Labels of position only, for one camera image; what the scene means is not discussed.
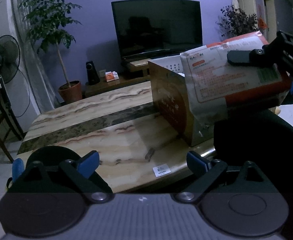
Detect black television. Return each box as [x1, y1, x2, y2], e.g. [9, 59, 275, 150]
[111, 0, 203, 59]

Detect blue handled scissors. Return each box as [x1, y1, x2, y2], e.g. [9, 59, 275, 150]
[6, 158, 24, 189]

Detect white apple cardboard box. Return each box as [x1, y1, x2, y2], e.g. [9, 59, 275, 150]
[148, 55, 218, 146]

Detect dark potted plant right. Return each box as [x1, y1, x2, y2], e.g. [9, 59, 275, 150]
[216, 5, 259, 38]

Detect small tissue pack on stand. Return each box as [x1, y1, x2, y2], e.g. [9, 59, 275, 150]
[105, 71, 119, 82]

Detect white table sticker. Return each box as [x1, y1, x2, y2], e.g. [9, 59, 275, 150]
[152, 164, 171, 177]

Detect potted ficus tree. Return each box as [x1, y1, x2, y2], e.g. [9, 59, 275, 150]
[19, 0, 82, 104]

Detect wooden TV stand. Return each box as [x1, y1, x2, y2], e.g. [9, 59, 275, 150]
[82, 58, 154, 98]

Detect black standing fan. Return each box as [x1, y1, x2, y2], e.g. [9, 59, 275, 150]
[0, 35, 31, 136]

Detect orange tissue pack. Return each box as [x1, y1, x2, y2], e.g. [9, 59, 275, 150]
[180, 31, 291, 125]

